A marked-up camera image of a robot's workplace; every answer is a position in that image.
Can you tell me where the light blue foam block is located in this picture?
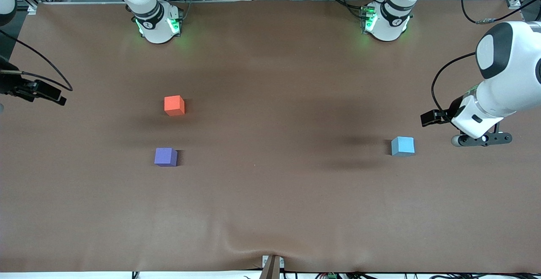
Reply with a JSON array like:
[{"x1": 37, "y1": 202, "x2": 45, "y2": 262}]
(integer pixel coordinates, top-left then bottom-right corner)
[{"x1": 391, "y1": 136, "x2": 415, "y2": 157}]

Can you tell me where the orange foam block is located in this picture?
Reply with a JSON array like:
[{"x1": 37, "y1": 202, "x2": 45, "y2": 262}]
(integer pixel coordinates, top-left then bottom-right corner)
[{"x1": 164, "y1": 95, "x2": 186, "y2": 117}]

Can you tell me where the purple foam block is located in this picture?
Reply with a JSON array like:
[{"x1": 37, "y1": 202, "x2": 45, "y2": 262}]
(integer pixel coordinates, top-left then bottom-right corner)
[{"x1": 154, "y1": 148, "x2": 178, "y2": 167}]

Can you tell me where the brown table cloth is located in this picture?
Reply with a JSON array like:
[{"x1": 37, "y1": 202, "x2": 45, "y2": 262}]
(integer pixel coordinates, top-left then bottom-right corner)
[{"x1": 0, "y1": 0, "x2": 541, "y2": 273}]

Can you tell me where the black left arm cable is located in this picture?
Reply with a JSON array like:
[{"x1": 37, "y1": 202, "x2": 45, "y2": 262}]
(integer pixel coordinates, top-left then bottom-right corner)
[{"x1": 431, "y1": 52, "x2": 477, "y2": 121}]

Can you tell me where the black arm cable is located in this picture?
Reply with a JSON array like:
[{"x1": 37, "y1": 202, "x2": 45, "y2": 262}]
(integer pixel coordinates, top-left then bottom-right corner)
[
  {"x1": 431, "y1": 52, "x2": 477, "y2": 121},
  {"x1": 0, "y1": 30, "x2": 74, "y2": 92}
]

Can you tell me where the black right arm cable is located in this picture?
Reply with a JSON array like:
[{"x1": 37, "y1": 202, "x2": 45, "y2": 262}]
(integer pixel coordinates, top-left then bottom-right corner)
[{"x1": 0, "y1": 30, "x2": 74, "y2": 92}]

